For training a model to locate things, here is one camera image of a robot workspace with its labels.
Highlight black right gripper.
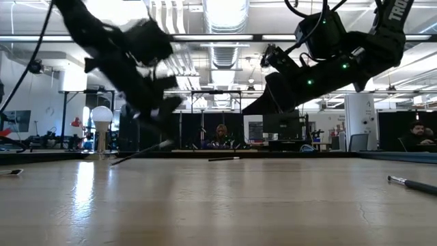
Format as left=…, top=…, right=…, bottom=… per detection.
left=242, top=32, right=373, bottom=115

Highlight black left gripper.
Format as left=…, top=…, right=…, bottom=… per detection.
left=85, top=44, right=184, bottom=137

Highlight black computer monitor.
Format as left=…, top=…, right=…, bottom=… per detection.
left=262, top=109, right=304, bottom=141

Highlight black ceiling spotlight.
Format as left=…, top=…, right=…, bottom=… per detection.
left=259, top=43, right=279, bottom=69

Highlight black partition panels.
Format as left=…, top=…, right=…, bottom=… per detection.
left=118, top=111, right=245, bottom=152
left=378, top=110, right=437, bottom=154

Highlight black overhead light bar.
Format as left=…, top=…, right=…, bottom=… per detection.
left=0, top=33, right=424, bottom=43

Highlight clear glass cup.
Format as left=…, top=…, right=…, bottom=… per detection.
left=84, top=105, right=119, bottom=161

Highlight person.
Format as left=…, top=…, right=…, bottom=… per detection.
left=397, top=120, right=437, bottom=154
left=212, top=123, right=231, bottom=150

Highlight white pillar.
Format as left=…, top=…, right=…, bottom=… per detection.
left=343, top=92, right=379, bottom=152

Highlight red desk lamp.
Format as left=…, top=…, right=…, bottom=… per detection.
left=70, top=117, right=86, bottom=133

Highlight grey office chair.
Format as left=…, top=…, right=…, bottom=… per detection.
left=348, top=133, right=370, bottom=153

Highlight small flat grey plate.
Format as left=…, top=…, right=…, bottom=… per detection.
left=0, top=168, right=24, bottom=177

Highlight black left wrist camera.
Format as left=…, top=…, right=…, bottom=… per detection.
left=125, top=18, right=174, bottom=66

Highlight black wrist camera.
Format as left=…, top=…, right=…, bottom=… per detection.
left=125, top=18, right=174, bottom=66
left=294, top=10, right=348, bottom=59

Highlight black aluminium table frame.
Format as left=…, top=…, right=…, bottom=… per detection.
left=0, top=149, right=437, bottom=166

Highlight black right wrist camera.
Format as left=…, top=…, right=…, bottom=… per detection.
left=294, top=10, right=348, bottom=59

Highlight silver ceiling duct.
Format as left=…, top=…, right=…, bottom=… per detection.
left=202, top=0, right=251, bottom=71

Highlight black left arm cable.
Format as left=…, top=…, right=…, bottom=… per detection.
left=0, top=0, right=55, bottom=115

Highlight dark wall picture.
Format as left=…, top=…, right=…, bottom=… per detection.
left=0, top=109, right=32, bottom=134

